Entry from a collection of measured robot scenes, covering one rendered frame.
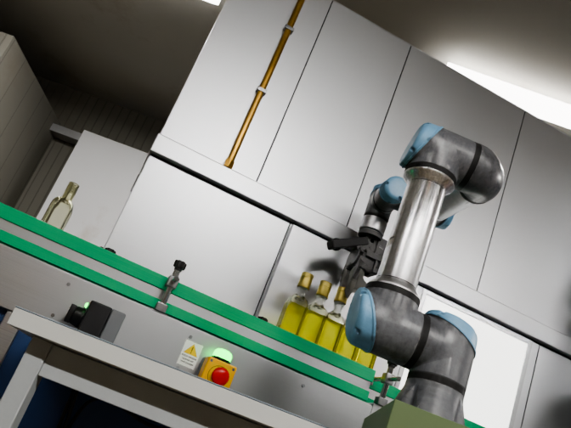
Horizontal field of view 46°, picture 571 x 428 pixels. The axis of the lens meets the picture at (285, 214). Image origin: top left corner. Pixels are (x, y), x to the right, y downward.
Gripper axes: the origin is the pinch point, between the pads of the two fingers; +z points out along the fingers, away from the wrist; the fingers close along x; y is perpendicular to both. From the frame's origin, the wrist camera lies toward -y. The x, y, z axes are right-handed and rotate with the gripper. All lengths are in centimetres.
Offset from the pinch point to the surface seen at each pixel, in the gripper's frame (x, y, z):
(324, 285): -1.6, -6.6, 0.8
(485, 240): 14, 48, -43
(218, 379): -25, -30, 37
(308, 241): 12.1, -11.1, -13.7
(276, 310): 12.2, -12.9, 9.6
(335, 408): -15.5, 1.9, 32.0
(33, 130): 315, -144, -105
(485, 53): 72, 57, -162
